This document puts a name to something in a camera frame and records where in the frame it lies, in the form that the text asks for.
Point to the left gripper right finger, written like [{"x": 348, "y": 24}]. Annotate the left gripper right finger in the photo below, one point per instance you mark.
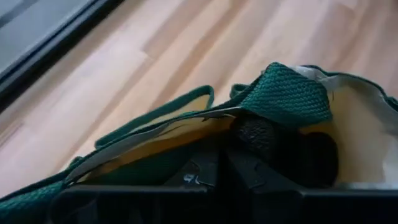
[{"x": 245, "y": 174}]

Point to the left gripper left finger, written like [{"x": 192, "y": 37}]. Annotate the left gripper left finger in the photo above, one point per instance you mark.
[{"x": 199, "y": 174}]

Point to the red black garden glove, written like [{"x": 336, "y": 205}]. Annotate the red black garden glove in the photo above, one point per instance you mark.
[{"x": 298, "y": 155}]

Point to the beige gardening bag green trim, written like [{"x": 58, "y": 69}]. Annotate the beige gardening bag green trim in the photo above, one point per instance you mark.
[{"x": 286, "y": 96}]

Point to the black aluminium table frame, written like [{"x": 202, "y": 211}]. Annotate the black aluminium table frame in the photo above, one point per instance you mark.
[{"x": 46, "y": 56}]

